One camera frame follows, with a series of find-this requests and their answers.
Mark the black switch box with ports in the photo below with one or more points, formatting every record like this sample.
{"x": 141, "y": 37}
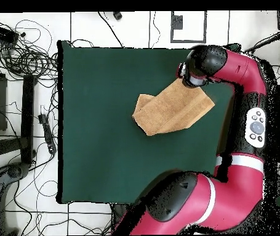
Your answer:
{"x": 1, "y": 33}

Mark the black power strip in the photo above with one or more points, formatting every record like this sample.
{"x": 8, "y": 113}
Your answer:
{"x": 47, "y": 132}

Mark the black tripod rod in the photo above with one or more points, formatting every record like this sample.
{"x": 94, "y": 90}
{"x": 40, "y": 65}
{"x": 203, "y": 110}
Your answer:
{"x": 267, "y": 41}

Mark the dark green tablecloth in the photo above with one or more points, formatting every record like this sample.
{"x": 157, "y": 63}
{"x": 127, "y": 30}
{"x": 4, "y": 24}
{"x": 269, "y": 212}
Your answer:
{"x": 105, "y": 159}

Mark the black metal stand frame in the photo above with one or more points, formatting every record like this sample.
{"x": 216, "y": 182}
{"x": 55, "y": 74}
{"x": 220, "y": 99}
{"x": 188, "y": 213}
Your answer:
{"x": 27, "y": 110}

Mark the tan terry towel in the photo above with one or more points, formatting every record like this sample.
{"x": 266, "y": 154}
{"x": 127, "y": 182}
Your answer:
{"x": 169, "y": 110}

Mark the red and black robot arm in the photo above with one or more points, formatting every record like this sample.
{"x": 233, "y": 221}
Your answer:
{"x": 228, "y": 191}

